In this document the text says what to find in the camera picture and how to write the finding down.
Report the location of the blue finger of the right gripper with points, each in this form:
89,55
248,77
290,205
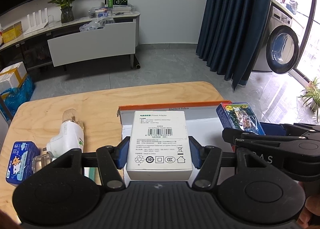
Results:
273,129

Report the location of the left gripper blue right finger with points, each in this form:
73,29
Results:
198,153

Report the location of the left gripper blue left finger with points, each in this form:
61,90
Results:
121,153

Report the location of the blue red playing card pack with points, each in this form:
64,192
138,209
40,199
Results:
239,116

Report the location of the white power adapter box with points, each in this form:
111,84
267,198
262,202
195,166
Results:
159,147

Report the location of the white plug-in heater with bottle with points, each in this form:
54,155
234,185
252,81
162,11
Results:
70,136

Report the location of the clear repellent refill bottle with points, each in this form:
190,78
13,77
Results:
41,161

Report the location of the blue tin with cartoon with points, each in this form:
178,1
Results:
20,162

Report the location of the teal green product box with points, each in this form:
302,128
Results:
89,172

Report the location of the person's right hand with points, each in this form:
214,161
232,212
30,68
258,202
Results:
309,216

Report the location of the orange white cardboard box tray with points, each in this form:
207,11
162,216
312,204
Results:
201,119

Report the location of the small floor plant by window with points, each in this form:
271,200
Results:
310,97

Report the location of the front-load washing machine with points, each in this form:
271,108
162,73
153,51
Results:
279,51

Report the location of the white TV console cabinet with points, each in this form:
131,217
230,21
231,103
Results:
69,45

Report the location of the blue plastic floor bag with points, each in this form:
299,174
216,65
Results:
14,97

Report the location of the dark blue curtain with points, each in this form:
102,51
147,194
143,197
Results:
230,36

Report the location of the clear plastic bag on console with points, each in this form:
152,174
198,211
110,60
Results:
97,23

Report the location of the white yellow floor carton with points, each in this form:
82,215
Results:
12,76

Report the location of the white wifi router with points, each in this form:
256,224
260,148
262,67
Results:
38,21

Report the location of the yellow cardboard box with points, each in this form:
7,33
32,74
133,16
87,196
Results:
12,32

